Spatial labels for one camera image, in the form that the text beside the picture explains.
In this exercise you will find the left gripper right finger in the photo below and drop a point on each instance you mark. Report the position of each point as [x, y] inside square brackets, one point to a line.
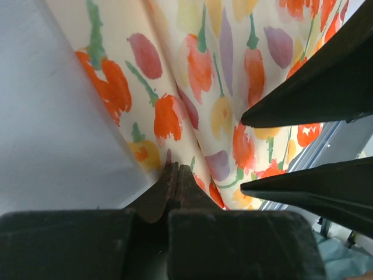
[206, 242]

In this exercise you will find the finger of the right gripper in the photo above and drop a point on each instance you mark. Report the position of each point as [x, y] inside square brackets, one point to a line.
[334, 85]
[314, 192]

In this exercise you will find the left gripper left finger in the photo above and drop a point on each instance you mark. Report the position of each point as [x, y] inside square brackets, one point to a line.
[129, 243]

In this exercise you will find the orange floral cream skirt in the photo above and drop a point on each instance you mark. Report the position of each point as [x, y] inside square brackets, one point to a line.
[176, 77]

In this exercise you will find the aluminium frame rail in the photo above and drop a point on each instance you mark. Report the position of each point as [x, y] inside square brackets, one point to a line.
[320, 146]

